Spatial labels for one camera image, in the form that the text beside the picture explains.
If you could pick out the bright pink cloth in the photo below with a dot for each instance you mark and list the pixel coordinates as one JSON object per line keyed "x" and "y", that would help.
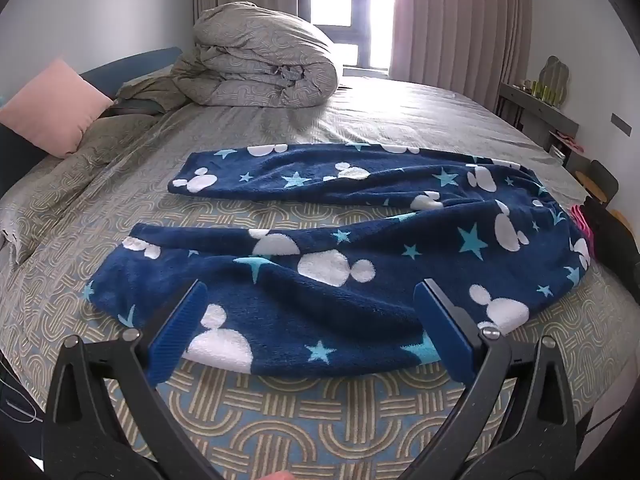
{"x": 582, "y": 225}

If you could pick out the grey patterned pillow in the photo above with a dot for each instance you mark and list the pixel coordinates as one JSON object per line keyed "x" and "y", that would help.
{"x": 112, "y": 132}

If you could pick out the cloud-shaped olive decoration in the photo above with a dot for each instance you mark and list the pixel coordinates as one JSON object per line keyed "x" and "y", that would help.
{"x": 557, "y": 72}

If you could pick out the dark clothing pile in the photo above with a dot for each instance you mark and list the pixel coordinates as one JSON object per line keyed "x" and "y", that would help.
{"x": 612, "y": 240}

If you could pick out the beige curtain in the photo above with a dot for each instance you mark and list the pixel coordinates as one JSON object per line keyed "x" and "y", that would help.
{"x": 450, "y": 20}

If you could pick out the pink pillow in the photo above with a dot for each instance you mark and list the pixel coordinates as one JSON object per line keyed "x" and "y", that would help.
{"x": 55, "y": 110}

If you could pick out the rolled grey patterned duvet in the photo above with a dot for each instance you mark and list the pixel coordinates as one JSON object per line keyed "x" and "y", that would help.
{"x": 260, "y": 55}

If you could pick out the pink item on shelf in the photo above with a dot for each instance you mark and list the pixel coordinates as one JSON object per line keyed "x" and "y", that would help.
{"x": 567, "y": 140}

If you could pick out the bed with patterned sheet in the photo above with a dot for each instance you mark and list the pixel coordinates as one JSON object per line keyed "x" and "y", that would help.
{"x": 300, "y": 410}

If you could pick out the green bottles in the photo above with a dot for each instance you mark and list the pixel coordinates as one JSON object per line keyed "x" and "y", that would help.
{"x": 544, "y": 91}

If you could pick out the dark-framed window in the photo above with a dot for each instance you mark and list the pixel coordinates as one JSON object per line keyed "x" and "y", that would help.
{"x": 345, "y": 35}

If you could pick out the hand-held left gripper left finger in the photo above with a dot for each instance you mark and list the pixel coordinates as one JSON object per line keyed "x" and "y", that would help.
{"x": 177, "y": 332}

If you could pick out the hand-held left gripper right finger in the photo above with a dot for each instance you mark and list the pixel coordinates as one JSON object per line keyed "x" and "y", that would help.
{"x": 442, "y": 332}

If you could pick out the dark blue headboard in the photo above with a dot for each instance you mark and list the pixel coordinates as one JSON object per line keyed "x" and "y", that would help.
{"x": 150, "y": 62}

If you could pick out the navy fleece star-print pants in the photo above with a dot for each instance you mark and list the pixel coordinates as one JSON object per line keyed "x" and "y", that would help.
{"x": 350, "y": 305}

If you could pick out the dark wall switch plate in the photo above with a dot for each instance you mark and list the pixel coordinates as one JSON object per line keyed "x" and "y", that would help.
{"x": 621, "y": 124}

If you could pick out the dark wooden chair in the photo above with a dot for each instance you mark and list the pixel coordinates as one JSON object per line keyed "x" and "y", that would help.
{"x": 602, "y": 177}

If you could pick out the grey wall shelf desk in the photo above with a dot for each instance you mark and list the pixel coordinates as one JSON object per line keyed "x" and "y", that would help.
{"x": 545, "y": 111}

